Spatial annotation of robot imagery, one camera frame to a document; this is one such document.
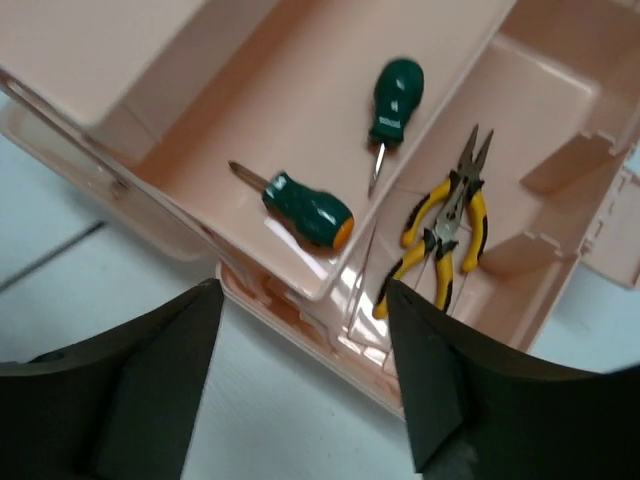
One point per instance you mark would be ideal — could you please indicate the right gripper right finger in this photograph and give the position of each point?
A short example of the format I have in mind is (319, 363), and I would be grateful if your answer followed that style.
(476, 408)

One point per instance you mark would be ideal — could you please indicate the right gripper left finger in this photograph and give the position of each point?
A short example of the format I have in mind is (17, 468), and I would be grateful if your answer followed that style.
(119, 405)

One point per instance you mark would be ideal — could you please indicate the yellow needle nose pliers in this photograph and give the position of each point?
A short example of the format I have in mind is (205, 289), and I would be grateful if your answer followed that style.
(461, 190)

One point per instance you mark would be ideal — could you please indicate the green stubby screwdriver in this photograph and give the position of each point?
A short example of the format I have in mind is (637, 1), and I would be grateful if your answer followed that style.
(397, 94)
(316, 217)

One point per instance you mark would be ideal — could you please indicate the pink plastic toolbox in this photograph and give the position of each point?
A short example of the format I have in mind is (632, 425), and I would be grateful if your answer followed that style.
(142, 104)

